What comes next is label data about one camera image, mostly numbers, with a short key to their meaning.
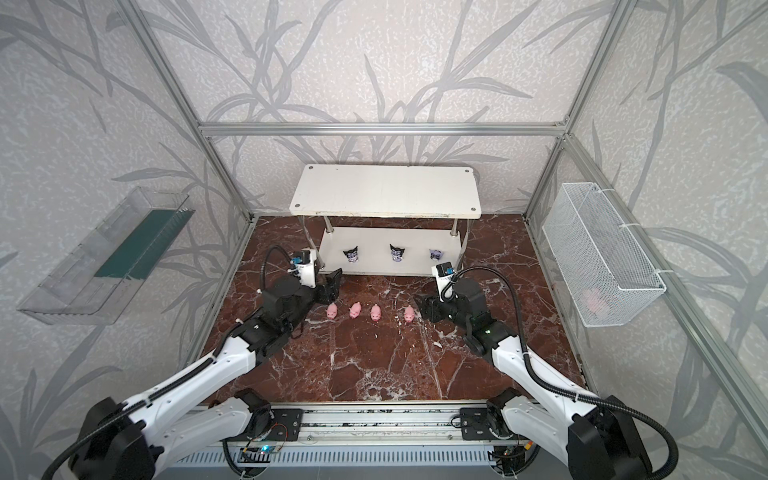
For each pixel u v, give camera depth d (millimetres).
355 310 921
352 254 959
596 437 390
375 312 920
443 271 705
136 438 386
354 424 753
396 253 958
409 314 918
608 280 601
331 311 918
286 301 609
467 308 623
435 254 966
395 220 1192
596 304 727
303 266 666
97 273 642
